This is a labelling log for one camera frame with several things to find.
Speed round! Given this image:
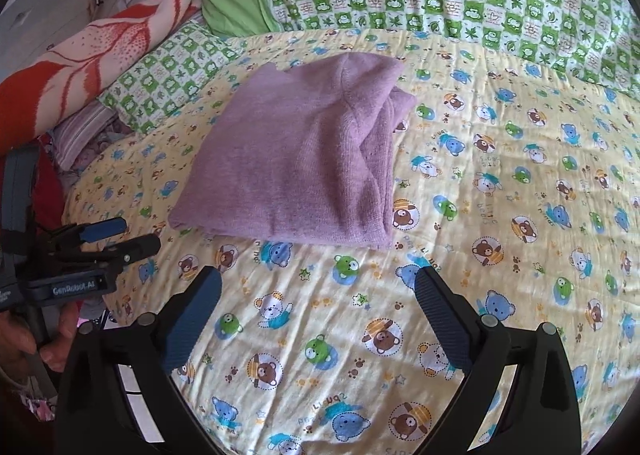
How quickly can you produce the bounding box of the pink purple knit sweater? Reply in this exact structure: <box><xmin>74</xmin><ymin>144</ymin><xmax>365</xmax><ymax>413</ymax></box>
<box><xmin>168</xmin><ymin>52</ymin><xmax>416</xmax><ymax>249</ymax></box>

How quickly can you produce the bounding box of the person's left hand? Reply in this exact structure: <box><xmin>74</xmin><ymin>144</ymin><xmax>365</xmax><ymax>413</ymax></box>
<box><xmin>1</xmin><ymin>302</ymin><xmax>79</xmax><ymax>383</ymax></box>

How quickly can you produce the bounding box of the striped purple cloth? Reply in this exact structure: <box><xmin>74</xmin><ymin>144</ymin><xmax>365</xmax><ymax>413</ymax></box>
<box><xmin>51</xmin><ymin>101</ymin><xmax>132</xmax><ymax>171</ymax></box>

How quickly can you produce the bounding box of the green checkered pillow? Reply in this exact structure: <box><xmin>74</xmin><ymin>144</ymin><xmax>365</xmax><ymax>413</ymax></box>
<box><xmin>99</xmin><ymin>21</ymin><xmax>240</xmax><ymax>134</ymax></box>

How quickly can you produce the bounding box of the red cream floral blanket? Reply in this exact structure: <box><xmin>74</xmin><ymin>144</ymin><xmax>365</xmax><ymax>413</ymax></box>
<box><xmin>1</xmin><ymin>0</ymin><xmax>201</xmax><ymax>154</ymax></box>

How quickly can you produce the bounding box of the yellow bear print bedsheet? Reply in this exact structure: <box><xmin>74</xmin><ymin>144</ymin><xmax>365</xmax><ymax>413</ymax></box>
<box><xmin>65</xmin><ymin>30</ymin><xmax>639</xmax><ymax>454</ymax></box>

